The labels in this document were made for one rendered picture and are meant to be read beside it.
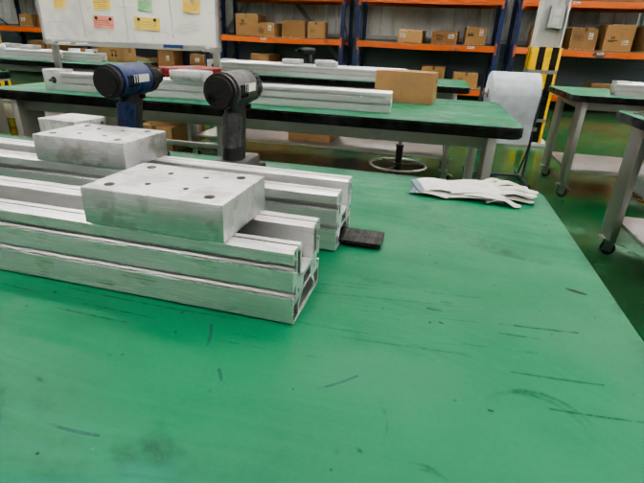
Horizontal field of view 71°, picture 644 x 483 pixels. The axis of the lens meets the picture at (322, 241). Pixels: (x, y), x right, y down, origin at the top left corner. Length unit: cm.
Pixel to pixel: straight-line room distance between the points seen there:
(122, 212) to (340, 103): 163
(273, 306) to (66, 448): 21
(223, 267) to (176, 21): 334
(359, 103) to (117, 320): 168
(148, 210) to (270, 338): 18
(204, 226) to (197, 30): 325
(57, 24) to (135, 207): 389
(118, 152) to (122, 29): 328
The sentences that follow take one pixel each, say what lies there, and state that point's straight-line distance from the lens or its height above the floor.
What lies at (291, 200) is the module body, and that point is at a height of 84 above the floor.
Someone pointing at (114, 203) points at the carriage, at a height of 89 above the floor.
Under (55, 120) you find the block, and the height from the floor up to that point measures 87.
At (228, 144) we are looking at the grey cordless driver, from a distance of 82.
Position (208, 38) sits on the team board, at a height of 104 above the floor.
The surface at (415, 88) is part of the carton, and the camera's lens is 245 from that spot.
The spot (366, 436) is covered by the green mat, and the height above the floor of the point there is 78.
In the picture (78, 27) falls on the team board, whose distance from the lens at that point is 423.
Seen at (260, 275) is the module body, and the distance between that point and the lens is 46.
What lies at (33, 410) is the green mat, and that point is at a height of 78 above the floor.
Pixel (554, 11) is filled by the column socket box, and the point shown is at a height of 146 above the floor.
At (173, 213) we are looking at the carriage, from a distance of 47.
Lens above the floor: 105
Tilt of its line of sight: 24 degrees down
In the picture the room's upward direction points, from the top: 3 degrees clockwise
